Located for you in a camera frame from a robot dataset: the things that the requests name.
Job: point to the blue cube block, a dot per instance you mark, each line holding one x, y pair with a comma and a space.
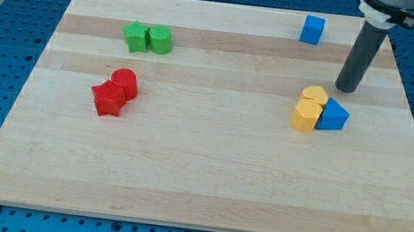
312, 30

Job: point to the wooden board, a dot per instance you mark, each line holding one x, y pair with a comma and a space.
208, 143

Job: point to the green cylinder block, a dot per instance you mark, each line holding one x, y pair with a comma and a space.
160, 39

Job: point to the red cylinder block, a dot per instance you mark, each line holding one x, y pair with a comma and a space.
126, 79

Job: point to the yellow hexagon block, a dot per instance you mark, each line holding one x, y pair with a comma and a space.
306, 114

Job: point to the red star block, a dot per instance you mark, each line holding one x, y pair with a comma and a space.
108, 99

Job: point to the green star block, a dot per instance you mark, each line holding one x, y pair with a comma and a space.
136, 36

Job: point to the blue triangle block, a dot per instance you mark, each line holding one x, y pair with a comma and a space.
333, 117

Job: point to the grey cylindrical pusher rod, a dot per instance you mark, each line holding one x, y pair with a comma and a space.
365, 48

